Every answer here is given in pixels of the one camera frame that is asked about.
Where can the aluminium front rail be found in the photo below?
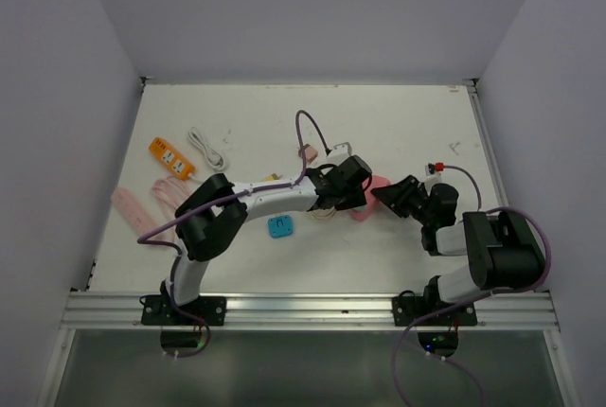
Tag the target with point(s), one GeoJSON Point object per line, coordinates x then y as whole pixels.
{"type": "Point", "coordinates": [311, 311]}

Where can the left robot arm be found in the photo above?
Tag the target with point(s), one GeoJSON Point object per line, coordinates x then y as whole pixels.
{"type": "Point", "coordinates": [209, 220]}

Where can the blue plug adapter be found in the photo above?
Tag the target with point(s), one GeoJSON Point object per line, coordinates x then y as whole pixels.
{"type": "Point", "coordinates": [280, 226]}

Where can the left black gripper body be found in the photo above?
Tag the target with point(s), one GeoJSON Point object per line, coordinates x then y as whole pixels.
{"type": "Point", "coordinates": [350, 198]}

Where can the brown USB charger plug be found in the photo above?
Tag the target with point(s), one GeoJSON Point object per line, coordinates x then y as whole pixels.
{"type": "Point", "coordinates": [308, 153]}

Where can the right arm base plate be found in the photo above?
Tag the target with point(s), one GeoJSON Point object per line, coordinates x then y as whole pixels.
{"type": "Point", "coordinates": [408, 306]}

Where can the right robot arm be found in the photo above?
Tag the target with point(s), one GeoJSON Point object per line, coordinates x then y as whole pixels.
{"type": "Point", "coordinates": [501, 250]}

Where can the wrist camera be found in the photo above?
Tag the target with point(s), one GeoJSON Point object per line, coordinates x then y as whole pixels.
{"type": "Point", "coordinates": [433, 174]}
{"type": "Point", "coordinates": [339, 153]}

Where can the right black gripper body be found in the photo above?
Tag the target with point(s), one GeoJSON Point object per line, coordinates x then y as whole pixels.
{"type": "Point", "coordinates": [424, 218]}

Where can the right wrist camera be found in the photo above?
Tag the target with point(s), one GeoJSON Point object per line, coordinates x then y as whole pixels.
{"type": "Point", "coordinates": [433, 174]}

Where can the pink power strip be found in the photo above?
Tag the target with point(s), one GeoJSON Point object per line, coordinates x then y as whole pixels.
{"type": "Point", "coordinates": [132, 211]}
{"type": "Point", "coordinates": [362, 213]}

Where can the orange USB charger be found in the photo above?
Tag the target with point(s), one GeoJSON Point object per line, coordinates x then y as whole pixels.
{"type": "Point", "coordinates": [172, 159]}

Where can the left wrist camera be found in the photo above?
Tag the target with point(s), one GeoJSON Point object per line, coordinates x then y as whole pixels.
{"type": "Point", "coordinates": [339, 153]}

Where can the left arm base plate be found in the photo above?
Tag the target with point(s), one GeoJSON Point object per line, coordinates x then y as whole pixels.
{"type": "Point", "coordinates": [158, 311]}

